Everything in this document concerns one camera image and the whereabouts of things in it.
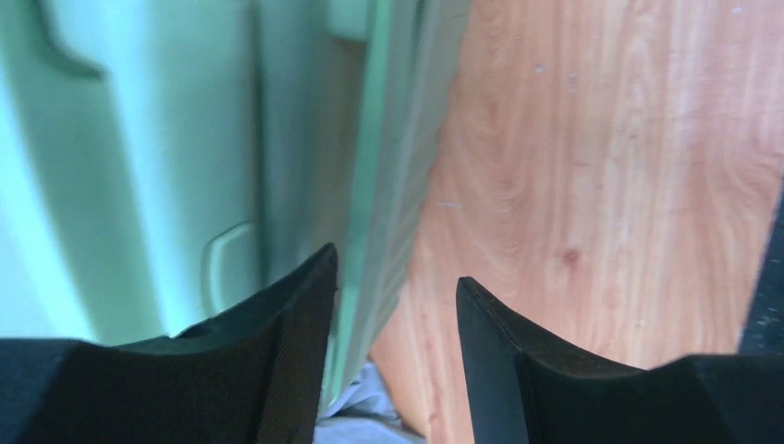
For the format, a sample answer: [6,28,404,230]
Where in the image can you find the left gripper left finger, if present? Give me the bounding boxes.
[1,243,338,443]

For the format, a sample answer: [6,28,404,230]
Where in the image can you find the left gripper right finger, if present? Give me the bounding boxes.
[456,277,783,443]

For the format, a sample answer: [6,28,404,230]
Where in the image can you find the green suitcase blue lining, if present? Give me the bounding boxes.
[1,1,471,410]

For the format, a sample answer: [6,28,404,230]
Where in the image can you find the crumpled grey-green cloth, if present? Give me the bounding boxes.
[313,361,426,444]

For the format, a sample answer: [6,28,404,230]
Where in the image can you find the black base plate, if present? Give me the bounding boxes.
[739,197,783,356]

